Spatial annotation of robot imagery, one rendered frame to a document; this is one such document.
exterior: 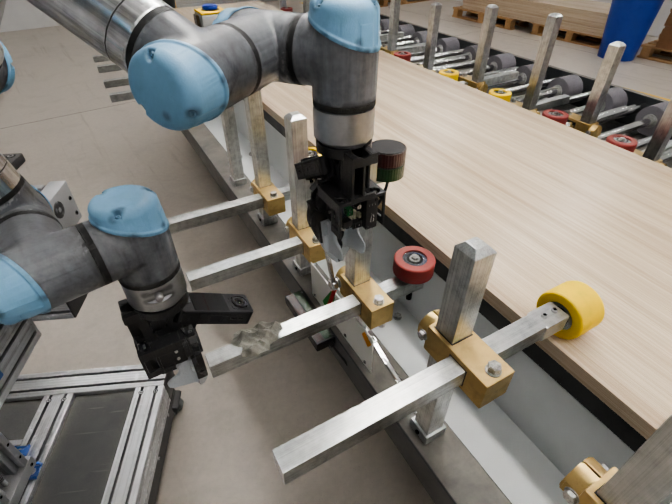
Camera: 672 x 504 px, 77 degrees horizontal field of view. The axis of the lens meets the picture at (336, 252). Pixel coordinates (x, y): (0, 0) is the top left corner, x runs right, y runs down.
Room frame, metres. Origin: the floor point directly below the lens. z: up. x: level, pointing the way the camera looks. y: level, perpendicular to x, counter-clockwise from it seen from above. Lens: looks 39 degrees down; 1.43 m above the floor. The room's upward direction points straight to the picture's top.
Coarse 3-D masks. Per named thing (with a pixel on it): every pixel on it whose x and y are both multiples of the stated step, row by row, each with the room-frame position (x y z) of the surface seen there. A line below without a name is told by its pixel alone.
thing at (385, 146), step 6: (372, 144) 0.63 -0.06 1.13; (378, 144) 0.63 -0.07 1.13; (384, 144) 0.63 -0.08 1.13; (390, 144) 0.63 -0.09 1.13; (396, 144) 0.63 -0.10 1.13; (402, 144) 0.63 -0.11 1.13; (378, 150) 0.61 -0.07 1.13; (384, 150) 0.61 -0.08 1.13; (390, 150) 0.61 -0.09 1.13; (396, 150) 0.61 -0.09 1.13; (402, 150) 0.61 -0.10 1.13; (384, 168) 0.60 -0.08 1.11; (390, 168) 0.60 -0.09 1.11; (396, 168) 0.60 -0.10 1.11; (378, 204) 0.62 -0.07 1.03
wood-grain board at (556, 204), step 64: (384, 64) 1.93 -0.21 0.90; (384, 128) 1.25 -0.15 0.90; (448, 128) 1.25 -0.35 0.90; (512, 128) 1.25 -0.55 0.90; (448, 192) 0.87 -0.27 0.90; (512, 192) 0.87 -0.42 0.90; (576, 192) 0.87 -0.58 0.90; (640, 192) 0.87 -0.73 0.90; (448, 256) 0.63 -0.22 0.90; (512, 256) 0.63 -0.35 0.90; (576, 256) 0.63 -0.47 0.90; (640, 256) 0.63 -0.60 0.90; (512, 320) 0.49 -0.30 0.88; (640, 320) 0.47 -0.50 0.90; (640, 384) 0.35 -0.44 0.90
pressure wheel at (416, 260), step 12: (396, 252) 0.64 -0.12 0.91; (408, 252) 0.64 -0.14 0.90; (420, 252) 0.64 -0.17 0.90; (396, 264) 0.61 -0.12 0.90; (408, 264) 0.60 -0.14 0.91; (420, 264) 0.60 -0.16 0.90; (432, 264) 0.60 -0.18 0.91; (396, 276) 0.60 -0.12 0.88; (408, 276) 0.58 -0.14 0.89; (420, 276) 0.58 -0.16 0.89; (432, 276) 0.60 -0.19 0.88
